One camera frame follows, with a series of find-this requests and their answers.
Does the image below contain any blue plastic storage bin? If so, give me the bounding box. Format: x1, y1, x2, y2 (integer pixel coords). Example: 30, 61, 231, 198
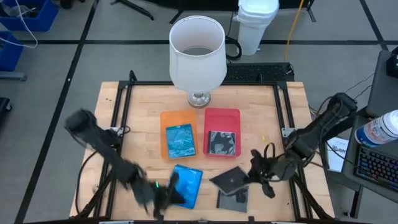
0, 30, 25, 72
0, 0, 59, 32

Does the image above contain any white shade silver table lamp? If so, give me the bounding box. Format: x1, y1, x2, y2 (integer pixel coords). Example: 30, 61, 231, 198
169, 15, 228, 109

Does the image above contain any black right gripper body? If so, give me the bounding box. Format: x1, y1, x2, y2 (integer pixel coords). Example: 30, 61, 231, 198
264, 154, 295, 183

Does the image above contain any yellow cable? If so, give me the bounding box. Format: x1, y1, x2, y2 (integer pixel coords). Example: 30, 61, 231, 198
283, 0, 305, 62

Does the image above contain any red translucent plastic bin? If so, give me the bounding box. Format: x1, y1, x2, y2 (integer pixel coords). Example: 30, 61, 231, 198
203, 108, 242, 158

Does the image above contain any thin black cable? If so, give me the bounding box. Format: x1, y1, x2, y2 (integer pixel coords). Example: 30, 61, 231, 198
345, 73, 376, 100

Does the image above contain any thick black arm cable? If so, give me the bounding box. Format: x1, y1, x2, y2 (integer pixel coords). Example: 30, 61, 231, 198
74, 149, 100, 216

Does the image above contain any grey desk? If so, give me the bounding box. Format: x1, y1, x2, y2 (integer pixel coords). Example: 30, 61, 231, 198
340, 114, 398, 205

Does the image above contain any black aluminium table frame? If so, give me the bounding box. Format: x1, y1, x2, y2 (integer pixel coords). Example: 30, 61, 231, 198
70, 70, 335, 224

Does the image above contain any black perforated panel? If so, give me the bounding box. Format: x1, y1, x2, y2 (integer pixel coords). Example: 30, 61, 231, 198
224, 62, 295, 83

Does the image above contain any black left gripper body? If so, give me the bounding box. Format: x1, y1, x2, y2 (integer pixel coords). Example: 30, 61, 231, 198
135, 177, 170, 218

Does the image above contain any white printed paper sheet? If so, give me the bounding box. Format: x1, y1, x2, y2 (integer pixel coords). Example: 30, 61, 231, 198
325, 136, 349, 174

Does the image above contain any white wipes canister blue label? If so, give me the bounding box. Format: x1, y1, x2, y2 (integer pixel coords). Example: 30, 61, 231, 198
354, 109, 398, 147

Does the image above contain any black floor object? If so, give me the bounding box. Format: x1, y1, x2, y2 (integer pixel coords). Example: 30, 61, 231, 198
0, 97, 13, 124

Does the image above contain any orange translucent plastic bin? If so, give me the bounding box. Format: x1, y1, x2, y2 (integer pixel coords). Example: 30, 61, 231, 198
159, 109, 200, 161

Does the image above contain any grey flat panel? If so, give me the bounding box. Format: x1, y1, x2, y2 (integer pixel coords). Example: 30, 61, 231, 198
366, 49, 398, 118

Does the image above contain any black backlit keyboard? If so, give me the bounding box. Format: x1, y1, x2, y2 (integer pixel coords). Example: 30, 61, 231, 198
354, 146, 398, 191

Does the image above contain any camouflage print CD jewel case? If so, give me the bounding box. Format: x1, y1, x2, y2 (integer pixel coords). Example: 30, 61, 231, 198
207, 130, 236, 156

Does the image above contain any blue Blu-ray case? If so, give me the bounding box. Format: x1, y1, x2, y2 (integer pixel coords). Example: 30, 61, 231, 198
169, 164, 204, 210
165, 123, 197, 159

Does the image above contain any white cable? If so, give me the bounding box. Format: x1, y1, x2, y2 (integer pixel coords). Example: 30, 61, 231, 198
0, 0, 39, 49

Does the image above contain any white trash bin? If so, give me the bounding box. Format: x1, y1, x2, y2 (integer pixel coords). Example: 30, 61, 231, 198
233, 0, 280, 57

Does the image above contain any black device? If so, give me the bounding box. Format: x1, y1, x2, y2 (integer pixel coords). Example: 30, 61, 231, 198
386, 46, 398, 78

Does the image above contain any black looped floor cable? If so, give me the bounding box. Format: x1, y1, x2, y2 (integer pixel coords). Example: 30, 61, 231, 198
224, 11, 243, 62

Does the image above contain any grey shelf foot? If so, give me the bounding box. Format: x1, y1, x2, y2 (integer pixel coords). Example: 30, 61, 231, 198
0, 70, 28, 82

